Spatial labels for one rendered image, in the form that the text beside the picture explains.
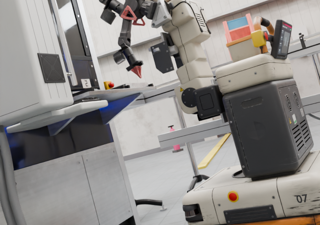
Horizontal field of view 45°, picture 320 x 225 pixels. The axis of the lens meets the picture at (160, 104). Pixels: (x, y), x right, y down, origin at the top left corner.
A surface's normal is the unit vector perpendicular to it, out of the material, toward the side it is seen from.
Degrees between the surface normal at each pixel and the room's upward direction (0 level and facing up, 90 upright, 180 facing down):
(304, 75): 90
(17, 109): 90
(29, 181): 90
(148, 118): 90
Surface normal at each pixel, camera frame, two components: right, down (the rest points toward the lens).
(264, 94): -0.48, 0.08
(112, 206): 0.85, -0.25
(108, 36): -0.25, 0.02
